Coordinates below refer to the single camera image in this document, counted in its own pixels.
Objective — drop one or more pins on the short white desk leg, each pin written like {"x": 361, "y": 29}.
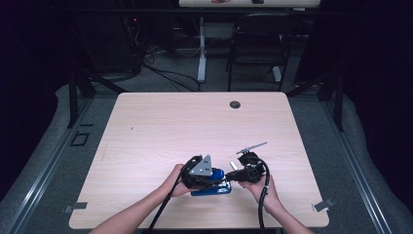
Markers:
{"x": 277, "y": 74}

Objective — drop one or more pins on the dark equipment with red light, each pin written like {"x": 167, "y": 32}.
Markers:
{"x": 133, "y": 42}

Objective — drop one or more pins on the orange object on desk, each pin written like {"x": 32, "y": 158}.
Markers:
{"x": 220, "y": 1}

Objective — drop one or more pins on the black object on desk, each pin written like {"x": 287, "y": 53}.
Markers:
{"x": 257, "y": 1}

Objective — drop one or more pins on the black metal stand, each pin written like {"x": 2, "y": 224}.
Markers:
{"x": 73, "y": 104}
{"x": 339, "y": 107}

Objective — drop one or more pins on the person's right hand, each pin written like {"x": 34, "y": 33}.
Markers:
{"x": 266, "y": 198}

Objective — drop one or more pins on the metal floor rail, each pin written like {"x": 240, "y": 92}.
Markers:
{"x": 360, "y": 182}
{"x": 39, "y": 182}

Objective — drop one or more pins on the grey tape strip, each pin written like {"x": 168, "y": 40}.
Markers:
{"x": 323, "y": 205}
{"x": 76, "y": 207}

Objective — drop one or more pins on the blue stapler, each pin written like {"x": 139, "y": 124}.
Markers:
{"x": 217, "y": 174}

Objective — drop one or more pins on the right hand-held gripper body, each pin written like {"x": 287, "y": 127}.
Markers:
{"x": 251, "y": 170}

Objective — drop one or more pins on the person's left hand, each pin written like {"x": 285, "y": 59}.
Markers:
{"x": 175, "y": 185}

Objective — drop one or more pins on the black chair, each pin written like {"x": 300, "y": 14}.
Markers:
{"x": 259, "y": 39}

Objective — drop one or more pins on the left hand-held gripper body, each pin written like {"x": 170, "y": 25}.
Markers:
{"x": 199, "y": 170}

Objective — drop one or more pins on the black tape square outline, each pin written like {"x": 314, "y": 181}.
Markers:
{"x": 72, "y": 139}

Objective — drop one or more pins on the short black tape strip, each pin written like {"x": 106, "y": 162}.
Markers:
{"x": 86, "y": 125}

